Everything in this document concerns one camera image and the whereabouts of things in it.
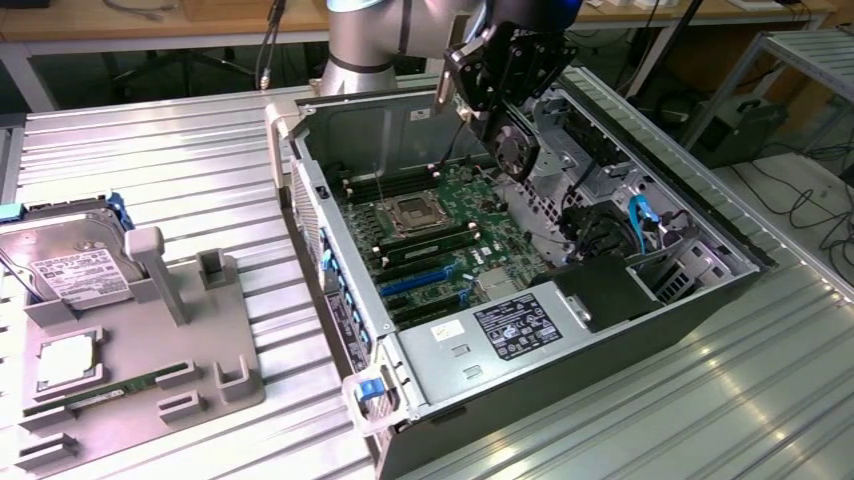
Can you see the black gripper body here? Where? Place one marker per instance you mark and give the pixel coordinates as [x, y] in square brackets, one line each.
[534, 17]

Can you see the black cooling fan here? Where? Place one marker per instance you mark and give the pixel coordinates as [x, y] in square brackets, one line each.
[514, 145]

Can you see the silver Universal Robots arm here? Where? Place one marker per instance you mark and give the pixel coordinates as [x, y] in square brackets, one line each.
[360, 45]

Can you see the metal disk bay cage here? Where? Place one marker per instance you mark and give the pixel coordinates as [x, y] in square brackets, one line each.
[580, 135]

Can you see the black RAM slot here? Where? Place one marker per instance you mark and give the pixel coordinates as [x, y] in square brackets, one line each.
[390, 181]
[423, 235]

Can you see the green motherboard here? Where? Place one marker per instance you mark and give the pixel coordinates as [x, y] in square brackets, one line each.
[490, 220]

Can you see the installed green RAM stick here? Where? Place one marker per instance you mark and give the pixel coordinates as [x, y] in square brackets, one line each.
[427, 251]

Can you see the silver chipset heatsink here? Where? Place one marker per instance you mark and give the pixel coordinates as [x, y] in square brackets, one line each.
[503, 282]

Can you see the long blue expansion slot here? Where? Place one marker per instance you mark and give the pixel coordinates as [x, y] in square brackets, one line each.
[416, 280]

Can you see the black expansion slot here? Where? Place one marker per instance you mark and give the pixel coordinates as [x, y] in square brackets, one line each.
[427, 307]

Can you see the grey power supply unit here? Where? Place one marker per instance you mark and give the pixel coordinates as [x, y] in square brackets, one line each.
[460, 365]

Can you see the blue case latch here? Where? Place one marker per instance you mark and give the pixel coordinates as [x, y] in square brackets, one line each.
[370, 390]

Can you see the open black PC case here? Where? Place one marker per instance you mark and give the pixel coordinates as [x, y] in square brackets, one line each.
[534, 430]

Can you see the hard disk with white label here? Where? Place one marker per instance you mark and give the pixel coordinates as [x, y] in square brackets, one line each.
[73, 265]

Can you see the grey parts rack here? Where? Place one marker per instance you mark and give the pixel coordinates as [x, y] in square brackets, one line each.
[133, 345]

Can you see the silver CPU chip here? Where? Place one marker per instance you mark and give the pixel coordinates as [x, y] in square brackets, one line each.
[63, 367]

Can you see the loose green RAM stick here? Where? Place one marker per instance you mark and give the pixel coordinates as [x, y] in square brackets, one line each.
[100, 397]

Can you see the CPU socket with metal frame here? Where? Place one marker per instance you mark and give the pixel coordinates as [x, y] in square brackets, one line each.
[410, 212]

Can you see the metal slat shelf frame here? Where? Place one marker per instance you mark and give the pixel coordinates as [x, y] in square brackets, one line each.
[810, 55]

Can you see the wooden desk with white frame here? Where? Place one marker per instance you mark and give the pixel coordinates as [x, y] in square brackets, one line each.
[200, 27]

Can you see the blue disk carrier bracket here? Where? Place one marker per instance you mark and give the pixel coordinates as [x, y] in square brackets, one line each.
[120, 205]

